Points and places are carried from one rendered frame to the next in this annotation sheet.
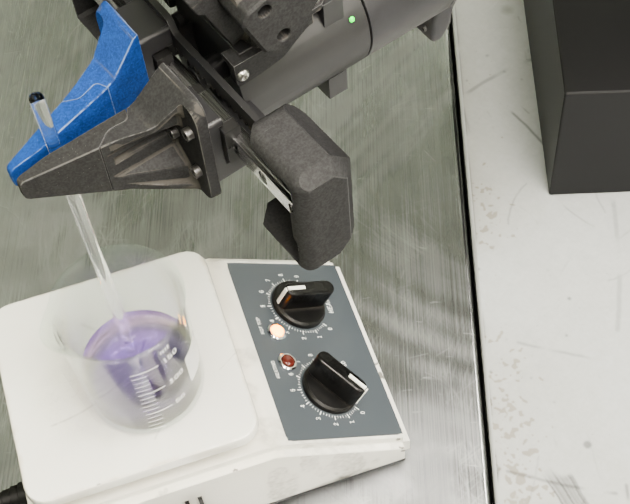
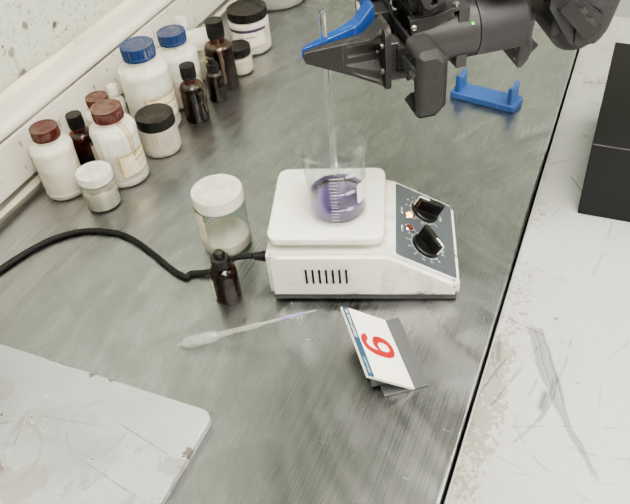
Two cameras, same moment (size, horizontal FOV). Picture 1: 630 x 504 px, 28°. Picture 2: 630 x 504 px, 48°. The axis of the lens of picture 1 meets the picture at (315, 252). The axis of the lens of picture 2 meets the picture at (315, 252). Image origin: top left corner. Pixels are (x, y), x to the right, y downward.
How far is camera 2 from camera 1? 27 cm
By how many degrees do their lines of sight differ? 19
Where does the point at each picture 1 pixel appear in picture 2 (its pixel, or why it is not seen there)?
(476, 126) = (549, 178)
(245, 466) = (371, 258)
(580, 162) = (596, 193)
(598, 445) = (562, 320)
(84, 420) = (304, 215)
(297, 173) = (420, 51)
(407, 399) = (467, 276)
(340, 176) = (440, 60)
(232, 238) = not seen: hidden behind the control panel
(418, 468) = (461, 305)
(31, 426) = (280, 212)
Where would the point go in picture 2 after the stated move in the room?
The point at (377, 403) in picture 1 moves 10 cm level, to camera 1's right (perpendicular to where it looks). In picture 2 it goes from (448, 262) to (547, 276)
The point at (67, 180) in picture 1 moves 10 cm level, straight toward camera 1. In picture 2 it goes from (325, 59) to (325, 121)
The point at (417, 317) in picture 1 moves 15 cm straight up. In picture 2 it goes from (486, 245) to (498, 135)
